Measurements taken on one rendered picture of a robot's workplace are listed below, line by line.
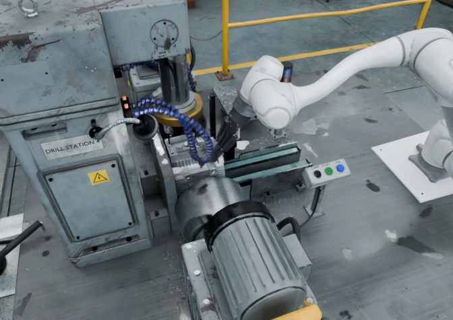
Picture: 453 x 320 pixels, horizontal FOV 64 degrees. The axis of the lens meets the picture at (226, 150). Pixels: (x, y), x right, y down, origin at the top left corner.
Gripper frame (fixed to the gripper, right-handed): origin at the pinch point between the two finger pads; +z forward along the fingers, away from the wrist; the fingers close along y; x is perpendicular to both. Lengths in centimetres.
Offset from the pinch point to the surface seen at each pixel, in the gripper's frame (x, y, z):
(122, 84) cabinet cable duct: 33, -237, 106
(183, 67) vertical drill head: -26.6, -2.2, -27.6
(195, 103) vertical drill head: -16.8, -2.6, -16.6
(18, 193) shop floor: -44, -119, 154
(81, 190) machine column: -45.7, 12.5, 14.7
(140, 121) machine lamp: -42, 23, -21
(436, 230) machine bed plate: 86, 42, -14
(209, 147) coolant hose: -15.9, 16.7, -13.3
